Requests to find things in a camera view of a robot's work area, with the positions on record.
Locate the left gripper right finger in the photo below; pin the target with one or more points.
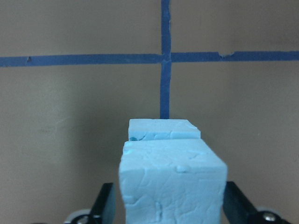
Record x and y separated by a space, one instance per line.
237 208

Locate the light blue block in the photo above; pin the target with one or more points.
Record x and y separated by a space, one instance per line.
171 182
161 129

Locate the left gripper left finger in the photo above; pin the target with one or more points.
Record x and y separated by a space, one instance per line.
103 210

